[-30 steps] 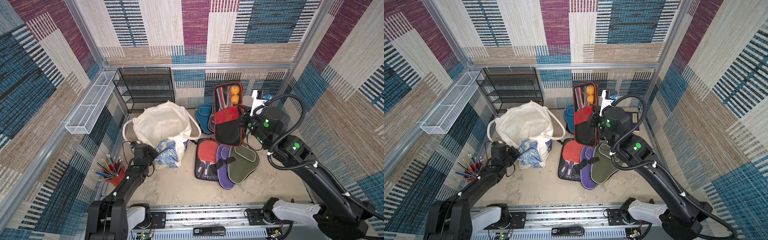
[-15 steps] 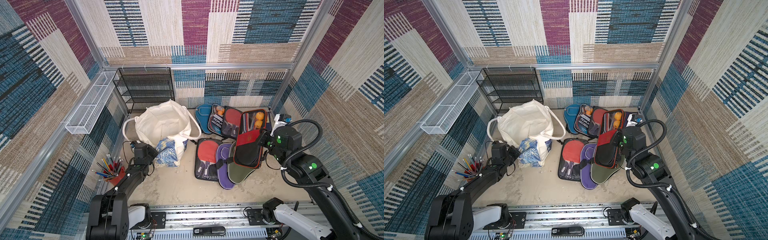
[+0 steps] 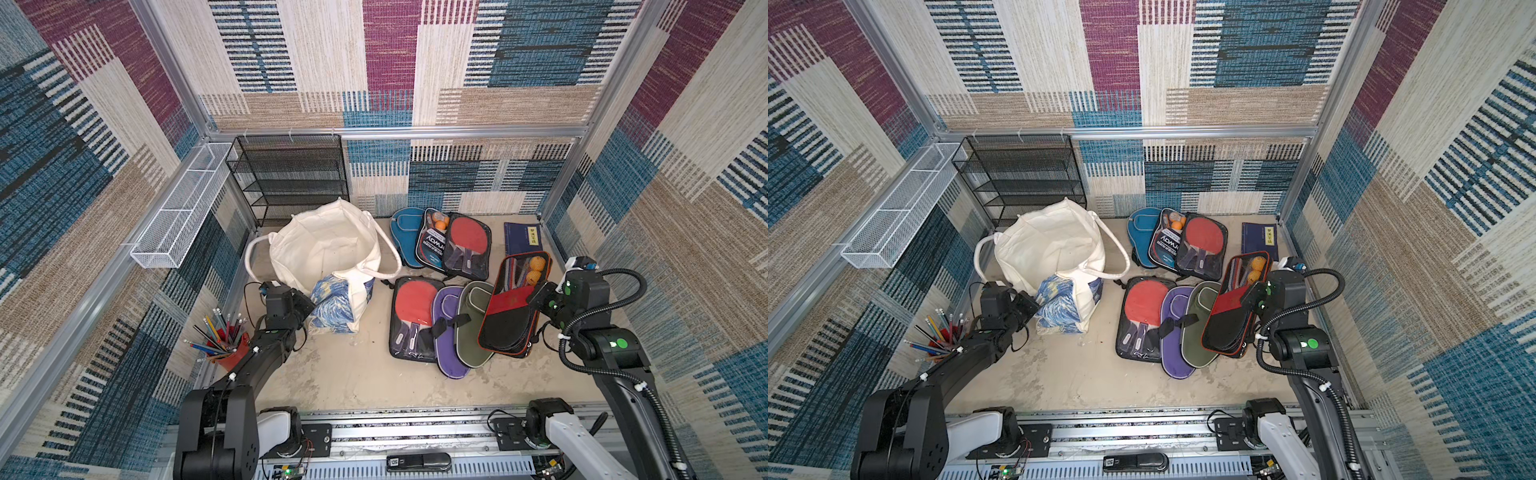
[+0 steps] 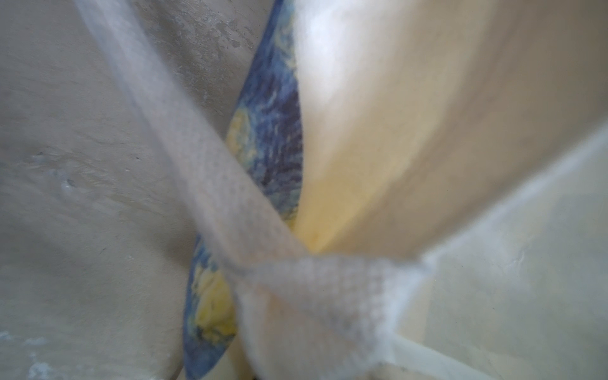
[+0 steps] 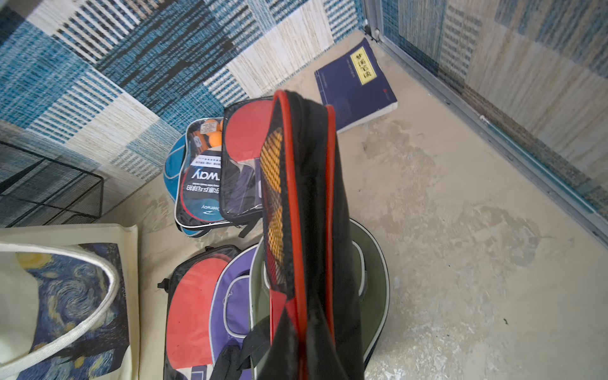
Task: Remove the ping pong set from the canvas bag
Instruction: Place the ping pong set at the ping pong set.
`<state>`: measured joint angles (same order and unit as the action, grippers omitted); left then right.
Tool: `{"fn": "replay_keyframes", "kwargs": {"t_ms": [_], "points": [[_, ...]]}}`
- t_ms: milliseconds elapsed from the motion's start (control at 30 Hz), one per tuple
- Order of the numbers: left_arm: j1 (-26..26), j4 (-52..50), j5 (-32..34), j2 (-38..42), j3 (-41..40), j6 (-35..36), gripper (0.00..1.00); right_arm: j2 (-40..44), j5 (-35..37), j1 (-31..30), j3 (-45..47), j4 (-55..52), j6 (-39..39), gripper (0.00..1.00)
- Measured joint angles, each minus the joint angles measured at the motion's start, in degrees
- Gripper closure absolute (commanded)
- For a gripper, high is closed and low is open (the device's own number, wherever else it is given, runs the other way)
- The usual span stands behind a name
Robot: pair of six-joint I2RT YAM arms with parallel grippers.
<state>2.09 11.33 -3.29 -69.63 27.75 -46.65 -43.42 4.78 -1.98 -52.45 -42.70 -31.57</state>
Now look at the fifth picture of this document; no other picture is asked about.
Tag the red paddle mesh case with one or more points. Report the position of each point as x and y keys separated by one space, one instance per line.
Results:
x=245 y=127

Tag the clear ping pong set case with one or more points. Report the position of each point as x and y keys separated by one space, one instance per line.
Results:
x=197 y=205

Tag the olive green paddle case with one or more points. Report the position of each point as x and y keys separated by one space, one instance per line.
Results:
x=373 y=280

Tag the black red paddle case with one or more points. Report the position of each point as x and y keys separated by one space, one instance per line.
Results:
x=315 y=327

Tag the purple paddle case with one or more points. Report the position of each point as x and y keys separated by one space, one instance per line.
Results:
x=235 y=344

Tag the canvas tote bag starry print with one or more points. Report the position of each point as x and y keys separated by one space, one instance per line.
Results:
x=70 y=301

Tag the blue ping pong paddle case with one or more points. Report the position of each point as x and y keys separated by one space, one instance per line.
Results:
x=171 y=175

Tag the dark blue notebook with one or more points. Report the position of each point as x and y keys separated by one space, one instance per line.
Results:
x=356 y=87

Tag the black wire shelf rack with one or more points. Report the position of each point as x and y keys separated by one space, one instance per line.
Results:
x=40 y=191

